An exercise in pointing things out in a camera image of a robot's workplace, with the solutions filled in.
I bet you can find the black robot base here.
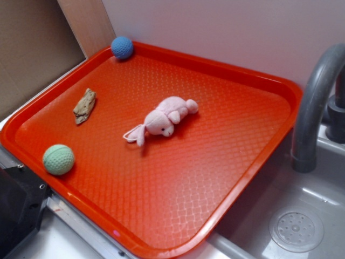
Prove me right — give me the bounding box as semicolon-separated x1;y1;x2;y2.
1;167;49;258

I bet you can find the pink plush bunny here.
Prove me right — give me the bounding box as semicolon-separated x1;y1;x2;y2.
123;96;198;146

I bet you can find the orange plastic tray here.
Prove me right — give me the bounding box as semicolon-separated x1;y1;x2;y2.
1;43;302;258

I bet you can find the brown wood piece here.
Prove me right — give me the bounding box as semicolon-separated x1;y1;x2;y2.
73;88;96;125

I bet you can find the blue dimpled ball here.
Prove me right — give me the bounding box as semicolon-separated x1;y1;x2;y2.
111;37;134;59

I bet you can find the green dimpled ball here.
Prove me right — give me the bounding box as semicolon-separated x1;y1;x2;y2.
43;144;75;175

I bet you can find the grey toy faucet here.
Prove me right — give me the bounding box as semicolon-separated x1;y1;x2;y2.
291;43;344;173

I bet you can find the light wooden board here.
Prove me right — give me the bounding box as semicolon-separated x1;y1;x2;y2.
58;0;115;59

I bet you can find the grey toy sink basin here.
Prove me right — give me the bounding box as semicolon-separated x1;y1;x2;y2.
209;136;344;258

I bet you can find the brown cardboard panel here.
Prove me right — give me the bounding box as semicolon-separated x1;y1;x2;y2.
1;1;85;119

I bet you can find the dark grey faucet knob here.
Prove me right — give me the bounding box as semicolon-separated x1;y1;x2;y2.
326;95;344;144

